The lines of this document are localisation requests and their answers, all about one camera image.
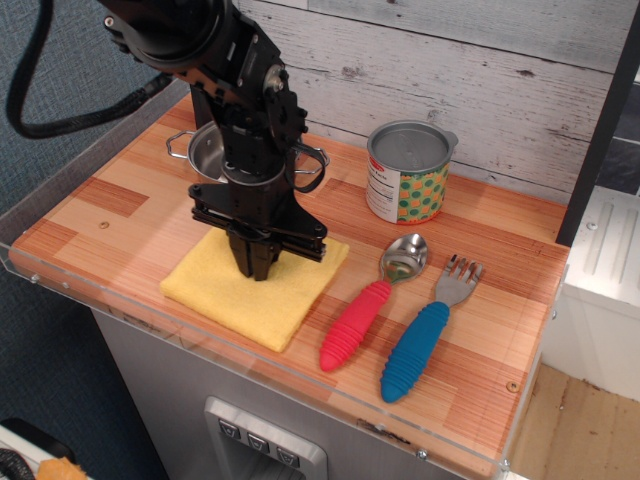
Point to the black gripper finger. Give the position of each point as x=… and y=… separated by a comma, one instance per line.
x=241, y=249
x=264, y=254

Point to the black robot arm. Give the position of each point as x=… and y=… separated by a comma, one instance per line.
x=240, y=86

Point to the orange object bottom corner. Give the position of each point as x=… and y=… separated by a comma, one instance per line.
x=60, y=469

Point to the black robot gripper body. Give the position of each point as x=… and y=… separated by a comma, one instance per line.
x=262, y=209

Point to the black vertical post right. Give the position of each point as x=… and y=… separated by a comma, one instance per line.
x=612, y=109

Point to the clear acrylic table guard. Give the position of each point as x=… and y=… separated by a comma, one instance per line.
x=117, y=219

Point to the black and white base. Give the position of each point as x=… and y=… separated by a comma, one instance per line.
x=30, y=446

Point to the white toy sink unit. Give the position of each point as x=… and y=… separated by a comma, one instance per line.
x=593, y=332

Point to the toy food can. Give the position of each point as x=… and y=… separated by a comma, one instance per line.
x=408, y=169

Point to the small steel pot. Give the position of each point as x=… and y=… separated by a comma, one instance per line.
x=204, y=150

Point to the blue handled fork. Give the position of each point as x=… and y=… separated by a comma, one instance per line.
x=410, y=356

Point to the grey toy fridge cabinet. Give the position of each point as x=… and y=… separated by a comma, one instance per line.
x=170, y=385

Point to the yellow cloth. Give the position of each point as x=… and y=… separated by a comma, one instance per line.
x=267, y=312

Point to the red handled spoon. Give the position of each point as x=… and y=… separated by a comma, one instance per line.
x=402, y=261

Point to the silver dispenser button panel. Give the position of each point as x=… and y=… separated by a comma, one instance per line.
x=249, y=447

